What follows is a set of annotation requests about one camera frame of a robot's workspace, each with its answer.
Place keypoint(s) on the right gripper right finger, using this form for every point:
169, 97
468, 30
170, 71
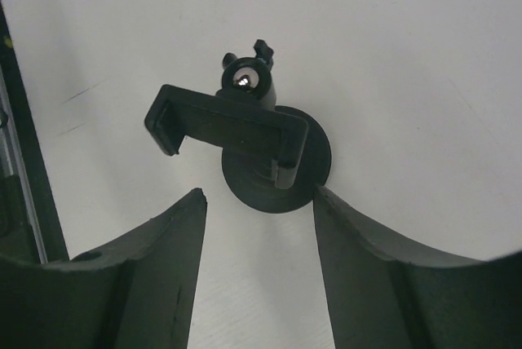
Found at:
385, 290

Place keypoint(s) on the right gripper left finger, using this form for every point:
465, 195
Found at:
136, 291

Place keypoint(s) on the black clamp phone stand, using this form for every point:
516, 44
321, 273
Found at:
274, 157

